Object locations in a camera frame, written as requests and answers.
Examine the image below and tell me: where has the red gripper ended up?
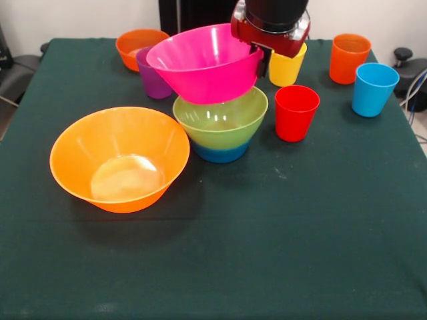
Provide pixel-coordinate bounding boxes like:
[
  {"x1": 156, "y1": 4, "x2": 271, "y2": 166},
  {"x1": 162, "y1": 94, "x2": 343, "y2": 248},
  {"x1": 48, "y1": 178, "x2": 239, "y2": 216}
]
[{"x1": 230, "y1": 13, "x2": 312, "y2": 78}]

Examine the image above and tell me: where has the large pink bowl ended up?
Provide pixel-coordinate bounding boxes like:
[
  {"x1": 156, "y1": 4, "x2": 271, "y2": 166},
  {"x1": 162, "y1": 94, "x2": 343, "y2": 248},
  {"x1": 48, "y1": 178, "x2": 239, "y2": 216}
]
[{"x1": 145, "y1": 23, "x2": 264, "y2": 105}]

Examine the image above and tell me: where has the green bowl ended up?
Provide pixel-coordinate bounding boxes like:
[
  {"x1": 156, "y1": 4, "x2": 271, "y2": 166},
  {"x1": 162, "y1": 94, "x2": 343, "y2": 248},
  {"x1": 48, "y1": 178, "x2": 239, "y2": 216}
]
[{"x1": 172, "y1": 85, "x2": 270, "y2": 150}]

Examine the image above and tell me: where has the blue bowl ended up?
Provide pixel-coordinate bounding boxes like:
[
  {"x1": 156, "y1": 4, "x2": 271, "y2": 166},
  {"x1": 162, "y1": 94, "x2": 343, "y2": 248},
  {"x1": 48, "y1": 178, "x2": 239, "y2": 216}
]
[{"x1": 191, "y1": 139, "x2": 252, "y2": 164}]

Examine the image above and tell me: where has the purple cup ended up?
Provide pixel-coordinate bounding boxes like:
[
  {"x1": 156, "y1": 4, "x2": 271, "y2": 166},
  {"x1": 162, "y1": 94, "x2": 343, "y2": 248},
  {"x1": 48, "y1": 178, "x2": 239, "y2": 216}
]
[{"x1": 135, "y1": 46, "x2": 173, "y2": 100}]

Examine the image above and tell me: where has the large orange bowl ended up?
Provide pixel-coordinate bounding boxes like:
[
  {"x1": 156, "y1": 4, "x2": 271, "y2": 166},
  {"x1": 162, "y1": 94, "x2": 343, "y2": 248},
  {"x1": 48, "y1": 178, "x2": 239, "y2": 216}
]
[{"x1": 49, "y1": 106, "x2": 191, "y2": 214}]

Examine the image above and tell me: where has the yellow cup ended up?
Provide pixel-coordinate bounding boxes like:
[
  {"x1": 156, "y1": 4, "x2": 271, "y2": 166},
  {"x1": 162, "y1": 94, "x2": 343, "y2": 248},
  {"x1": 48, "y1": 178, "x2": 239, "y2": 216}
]
[{"x1": 269, "y1": 43, "x2": 308, "y2": 87}]

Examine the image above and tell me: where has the red cup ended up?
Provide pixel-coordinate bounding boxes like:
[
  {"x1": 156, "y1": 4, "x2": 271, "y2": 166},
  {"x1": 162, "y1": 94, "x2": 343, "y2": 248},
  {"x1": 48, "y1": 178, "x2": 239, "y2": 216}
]
[{"x1": 274, "y1": 85, "x2": 321, "y2": 143}]

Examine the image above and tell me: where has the orange cup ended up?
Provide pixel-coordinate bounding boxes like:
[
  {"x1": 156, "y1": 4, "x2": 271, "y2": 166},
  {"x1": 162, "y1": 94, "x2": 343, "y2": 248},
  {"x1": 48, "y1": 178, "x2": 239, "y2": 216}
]
[{"x1": 329, "y1": 33, "x2": 372, "y2": 85}]

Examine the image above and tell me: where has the blue cup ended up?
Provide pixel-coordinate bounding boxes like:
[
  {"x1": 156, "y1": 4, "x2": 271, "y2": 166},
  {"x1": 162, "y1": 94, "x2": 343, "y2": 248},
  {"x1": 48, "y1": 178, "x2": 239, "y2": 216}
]
[{"x1": 351, "y1": 63, "x2": 400, "y2": 118}]

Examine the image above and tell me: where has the small dark orange bowl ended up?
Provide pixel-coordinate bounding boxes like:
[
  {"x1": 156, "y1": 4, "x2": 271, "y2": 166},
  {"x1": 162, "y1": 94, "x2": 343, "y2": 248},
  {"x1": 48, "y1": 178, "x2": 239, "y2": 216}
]
[{"x1": 115, "y1": 28, "x2": 171, "y2": 73}]

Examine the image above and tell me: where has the black round base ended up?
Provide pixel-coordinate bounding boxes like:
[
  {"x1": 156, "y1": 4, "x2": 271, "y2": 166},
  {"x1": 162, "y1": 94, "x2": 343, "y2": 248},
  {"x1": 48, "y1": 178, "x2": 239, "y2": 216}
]
[
  {"x1": 0, "y1": 55, "x2": 41, "y2": 97},
  {"x1": 395, "y1": 58, "x2": 427, "y2": 113}
]

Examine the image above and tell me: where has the dark green table cloth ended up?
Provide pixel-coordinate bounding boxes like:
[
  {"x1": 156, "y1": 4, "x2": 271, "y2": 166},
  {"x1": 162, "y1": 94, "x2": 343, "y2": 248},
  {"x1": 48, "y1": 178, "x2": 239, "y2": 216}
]
[{"x1": 0, "y1": 37, "x2": 427, "y2": 320}]

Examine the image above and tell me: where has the black equipment box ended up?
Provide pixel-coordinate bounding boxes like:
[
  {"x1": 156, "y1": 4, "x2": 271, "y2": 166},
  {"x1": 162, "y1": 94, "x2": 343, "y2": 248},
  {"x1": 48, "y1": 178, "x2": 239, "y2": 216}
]
[{"x1": 0, "y1": 23, "x2": 14, "y2": 67}]

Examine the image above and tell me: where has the white cable bundle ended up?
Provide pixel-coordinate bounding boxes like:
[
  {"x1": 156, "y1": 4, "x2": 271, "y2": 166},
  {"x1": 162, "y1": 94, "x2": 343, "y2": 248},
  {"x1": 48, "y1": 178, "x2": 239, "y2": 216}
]
[{"x1": 399, "y1": 68, "x2": 427, "y2": 114}]

